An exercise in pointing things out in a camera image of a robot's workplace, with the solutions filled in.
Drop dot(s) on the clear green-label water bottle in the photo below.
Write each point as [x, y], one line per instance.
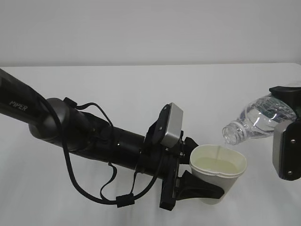
[258, 120]

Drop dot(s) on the white paper cup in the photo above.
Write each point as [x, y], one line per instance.
[217, 165]

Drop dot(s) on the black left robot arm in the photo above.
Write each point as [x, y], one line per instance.
[66, 124]

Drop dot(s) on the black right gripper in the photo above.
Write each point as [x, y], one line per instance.
[292, 97]

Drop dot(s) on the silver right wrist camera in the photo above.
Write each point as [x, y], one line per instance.
[286, 156]

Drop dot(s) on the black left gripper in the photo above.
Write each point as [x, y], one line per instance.
[187, 186]

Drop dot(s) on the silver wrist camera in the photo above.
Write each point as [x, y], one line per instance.
[166, 130]
[286, 156]

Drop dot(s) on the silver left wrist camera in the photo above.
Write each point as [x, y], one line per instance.
[166, 130]

